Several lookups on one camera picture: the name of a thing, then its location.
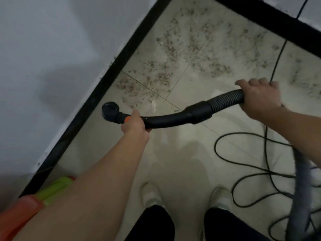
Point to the person's left hand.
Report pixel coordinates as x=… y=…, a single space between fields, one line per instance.
x=135 y=125

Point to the person's right hand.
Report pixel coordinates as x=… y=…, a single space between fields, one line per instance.
x=260 y=101

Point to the person's right middle finger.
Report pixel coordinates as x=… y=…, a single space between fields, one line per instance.
x=253 y=81

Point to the person's right little finger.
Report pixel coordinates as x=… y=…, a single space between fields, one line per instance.
x=273 y=84

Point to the person's left thumb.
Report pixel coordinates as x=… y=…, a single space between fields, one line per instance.
x=135 y=116

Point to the person's right forearm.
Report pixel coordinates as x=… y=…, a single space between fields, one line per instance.
x=296 y=133

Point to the person's left forearm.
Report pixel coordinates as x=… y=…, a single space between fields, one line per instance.
x=92 y=188

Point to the scattered dirt debris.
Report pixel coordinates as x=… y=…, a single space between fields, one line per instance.
x=200 y=52

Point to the person's left white shoe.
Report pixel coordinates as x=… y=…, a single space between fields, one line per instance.
x=151 y=194

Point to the person's white shoe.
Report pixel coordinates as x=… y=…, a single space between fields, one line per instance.
x=151 y=194
x=220 y=198

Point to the person's left dark trouser leg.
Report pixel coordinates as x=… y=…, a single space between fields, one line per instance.
x=150 y=224

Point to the person's dark trouser leg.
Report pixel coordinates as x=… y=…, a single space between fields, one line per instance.
x=150 y=224
x=230 y=227

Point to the person's right white shoe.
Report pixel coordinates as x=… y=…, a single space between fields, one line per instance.
x=220 y=198

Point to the orange and green plastic object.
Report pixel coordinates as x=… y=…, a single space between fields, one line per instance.
x=27 y=205

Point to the person's right dark trouser leg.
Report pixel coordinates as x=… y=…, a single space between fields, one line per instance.
x=230 y=227

